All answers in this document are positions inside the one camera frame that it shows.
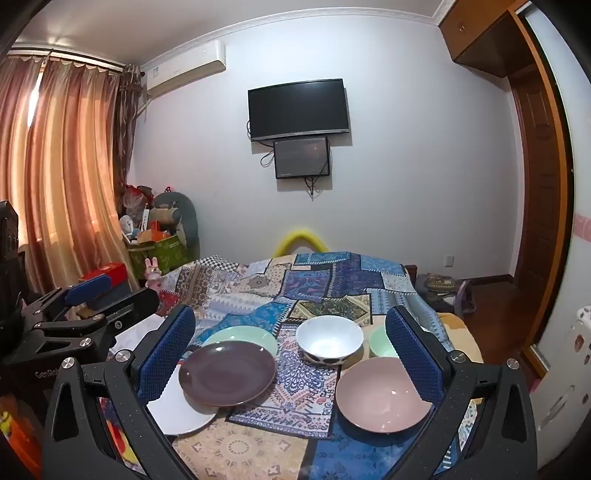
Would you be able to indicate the white dotted bowl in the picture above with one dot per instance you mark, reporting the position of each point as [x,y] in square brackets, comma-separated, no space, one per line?
[328,337]

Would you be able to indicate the wooden door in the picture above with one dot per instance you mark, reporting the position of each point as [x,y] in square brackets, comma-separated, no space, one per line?
[535,207]

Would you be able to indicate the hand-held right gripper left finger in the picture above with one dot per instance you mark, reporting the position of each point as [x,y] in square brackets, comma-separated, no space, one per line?
[168,350]

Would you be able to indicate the white wardrobe door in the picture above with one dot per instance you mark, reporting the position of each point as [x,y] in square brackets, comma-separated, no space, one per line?
[581,161]

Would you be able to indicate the yellow foam arc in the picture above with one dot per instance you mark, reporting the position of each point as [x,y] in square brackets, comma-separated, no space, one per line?
[295,235]

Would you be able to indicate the wooden overhead cabinet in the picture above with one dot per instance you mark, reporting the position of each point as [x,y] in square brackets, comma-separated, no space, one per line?
[461,27]

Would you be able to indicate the pink bunny toy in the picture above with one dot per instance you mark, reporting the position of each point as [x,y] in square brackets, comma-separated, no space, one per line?
[152,272]

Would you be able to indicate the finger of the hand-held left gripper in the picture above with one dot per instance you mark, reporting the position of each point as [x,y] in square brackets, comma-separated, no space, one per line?
[87,288]
[134,309]

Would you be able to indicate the green bowl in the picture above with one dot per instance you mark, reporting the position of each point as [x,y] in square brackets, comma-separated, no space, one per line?
[381,344]

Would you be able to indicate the grey plush toy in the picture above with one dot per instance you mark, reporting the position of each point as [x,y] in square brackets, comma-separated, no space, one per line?
[182,217]

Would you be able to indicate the patchwork printed blanket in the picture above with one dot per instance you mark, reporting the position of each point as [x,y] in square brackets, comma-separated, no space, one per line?
[318,286]

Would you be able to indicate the orange yellow toy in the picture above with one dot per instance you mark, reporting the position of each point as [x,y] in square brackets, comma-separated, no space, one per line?
[9,422]

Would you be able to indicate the white plate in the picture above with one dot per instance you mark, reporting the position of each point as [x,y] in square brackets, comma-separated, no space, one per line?
[184,417]

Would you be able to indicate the orange curtain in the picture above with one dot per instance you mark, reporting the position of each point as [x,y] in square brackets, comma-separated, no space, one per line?
[69,161]

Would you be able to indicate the green plate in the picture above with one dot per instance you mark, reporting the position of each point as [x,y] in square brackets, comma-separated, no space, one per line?
[244,336]

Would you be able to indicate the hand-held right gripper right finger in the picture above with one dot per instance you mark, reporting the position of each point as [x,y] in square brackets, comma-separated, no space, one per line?
[411,355]

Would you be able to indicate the purple plate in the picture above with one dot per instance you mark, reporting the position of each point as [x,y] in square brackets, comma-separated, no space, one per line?
[226,374]

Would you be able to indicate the red plastic bag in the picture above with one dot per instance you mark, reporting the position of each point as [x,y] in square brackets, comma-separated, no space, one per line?
[134,198]

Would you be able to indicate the small black monitor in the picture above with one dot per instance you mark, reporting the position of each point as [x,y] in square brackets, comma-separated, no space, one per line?
[301,157]

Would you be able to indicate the white air conditioner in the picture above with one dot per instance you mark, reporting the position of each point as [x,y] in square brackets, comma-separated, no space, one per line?
[184,69]

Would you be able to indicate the brown patterned curtain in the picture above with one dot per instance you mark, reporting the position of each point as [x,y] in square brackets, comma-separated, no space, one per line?
[124,129]

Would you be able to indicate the orange box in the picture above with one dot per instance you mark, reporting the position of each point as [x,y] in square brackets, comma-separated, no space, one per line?
[150,236]

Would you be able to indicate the white stickered appliance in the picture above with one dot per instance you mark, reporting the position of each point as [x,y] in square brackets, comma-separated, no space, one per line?
[568,378]

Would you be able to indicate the pink bowl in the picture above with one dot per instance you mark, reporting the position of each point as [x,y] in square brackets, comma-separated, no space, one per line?
[374,397]

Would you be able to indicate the red box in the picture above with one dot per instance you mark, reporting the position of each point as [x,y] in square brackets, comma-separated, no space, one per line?
[113,272]

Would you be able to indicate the patterned bag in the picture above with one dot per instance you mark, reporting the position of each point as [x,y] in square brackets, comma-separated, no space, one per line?
[438,284]

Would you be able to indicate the black television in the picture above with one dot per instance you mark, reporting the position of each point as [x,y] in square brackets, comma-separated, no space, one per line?
[298,108]

